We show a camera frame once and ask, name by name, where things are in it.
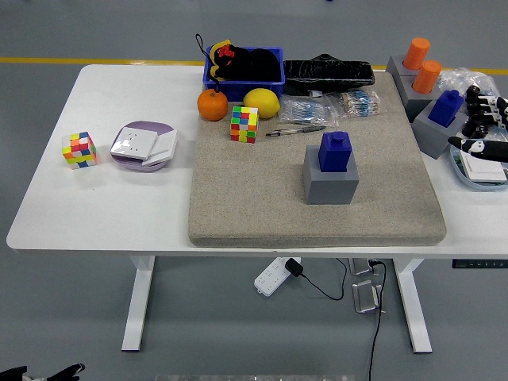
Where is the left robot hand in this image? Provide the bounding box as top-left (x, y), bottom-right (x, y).
top-left (0, 363), bottom-right (87, 381)

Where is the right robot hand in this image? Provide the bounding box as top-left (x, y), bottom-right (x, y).
top-left (447, 93), bottom-right (508, 164)

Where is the blue square seal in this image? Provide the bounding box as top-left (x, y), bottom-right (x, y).
top-left (317, 130), bottom-right (354, 174)
top-left (427, 90), bottom-right (465, 129)

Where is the grey cube seal holder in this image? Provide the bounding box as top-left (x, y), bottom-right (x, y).
top-left (385, 54), bottom-right (418, 80)
top-left (302, 144), bottom-right (360, 206)
top-left (410, 103), bottom-right (468, 160)
top-left (398, 71), bottom-right (448, 123)

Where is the orange cylinder seal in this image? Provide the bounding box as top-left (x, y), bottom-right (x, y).
top-left (403, 37), bottom-right (432, 71)
top-left (412, 60), bottom-right (443, 95)

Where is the light blue plate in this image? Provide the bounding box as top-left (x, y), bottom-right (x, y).
top-left (448, 138), bottom-right (508, 193)

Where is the clear plastic bag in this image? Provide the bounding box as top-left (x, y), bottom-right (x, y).
top-left (436, 67), bottom-right (508, 140)

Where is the white table leg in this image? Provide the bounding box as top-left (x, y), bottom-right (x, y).
top-left (392, 258), bottom-right (433, 354)
top-left (121, 256), bottom-right (156, 352)

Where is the black table control panel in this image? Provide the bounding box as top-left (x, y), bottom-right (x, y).
top-left (452, 259), bottom-right (508, 270)

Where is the clear bag of resistors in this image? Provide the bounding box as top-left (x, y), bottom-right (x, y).
top-left (335, 89), bottom-right (387, 119)
top-left (277, 94), bottom-right (342, 128)

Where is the grey pen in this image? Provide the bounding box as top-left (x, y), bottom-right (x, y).
top-left (264, 125), bottom-right (327, 138)

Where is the colourful puzzle cube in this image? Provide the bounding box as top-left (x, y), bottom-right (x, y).
top-left (61, 131), bottom-right (98, 171)
top-left (230, 105), bottom-right (260, 144)

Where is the white power strip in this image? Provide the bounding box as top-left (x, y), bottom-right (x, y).
top-left (253, 256), bottom-right (302, 298)

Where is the yellow lemon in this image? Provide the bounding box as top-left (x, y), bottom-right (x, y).
top-left (242, 87), bottom-right (281, 120)

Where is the white socket panel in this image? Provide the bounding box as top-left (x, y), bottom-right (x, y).
top-left (110, 126), bottom-right (159, 161)

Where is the grey-brown mat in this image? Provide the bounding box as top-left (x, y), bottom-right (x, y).
top-left (187, 71), bottom-right (448, 249)

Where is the blue plastic bin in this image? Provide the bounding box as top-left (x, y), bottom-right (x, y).
top-left (202, 46), bottom-right (287, 103)

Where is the purple plate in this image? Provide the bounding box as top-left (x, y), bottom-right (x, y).
top-left (110, 120), bottom-right (178, 174)

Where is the orange fruit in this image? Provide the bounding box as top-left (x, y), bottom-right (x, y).
top-left (197, 88), bottom-right (229, 122)

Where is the white switch panel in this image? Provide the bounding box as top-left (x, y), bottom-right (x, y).
top-left (458, 152), bottom-right (508, 183)
top-left (140, 129), bottom-right (179, 167)

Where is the black power cable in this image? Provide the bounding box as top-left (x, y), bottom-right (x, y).
top-left (367, 260), bottom-right (388, 381)

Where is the metal foot bracket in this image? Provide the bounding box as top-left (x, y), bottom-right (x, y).
top-left (348, 257), bottom-right (375, 277)
top-left (352, 279), bottom-right (384, 315)

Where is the black adapter with cord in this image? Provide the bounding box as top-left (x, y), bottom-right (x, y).
top-left (285, 257), bottom-right (348, 302)

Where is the black strap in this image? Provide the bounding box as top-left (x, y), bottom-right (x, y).
top-left (194, 33), bottom-right (221, 94)

